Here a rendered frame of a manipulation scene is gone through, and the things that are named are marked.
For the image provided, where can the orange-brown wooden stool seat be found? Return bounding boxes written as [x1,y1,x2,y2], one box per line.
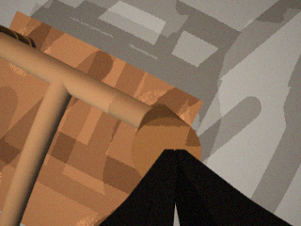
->
[0,11,203,226]

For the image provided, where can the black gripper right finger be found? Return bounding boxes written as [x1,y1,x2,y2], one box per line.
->
[175,149,293,226]

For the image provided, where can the tan wooden stool legs with crossbar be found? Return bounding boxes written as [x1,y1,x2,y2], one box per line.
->
[0,25,201,226]

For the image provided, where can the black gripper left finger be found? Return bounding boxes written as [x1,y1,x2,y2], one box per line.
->
[99,149,178,226]

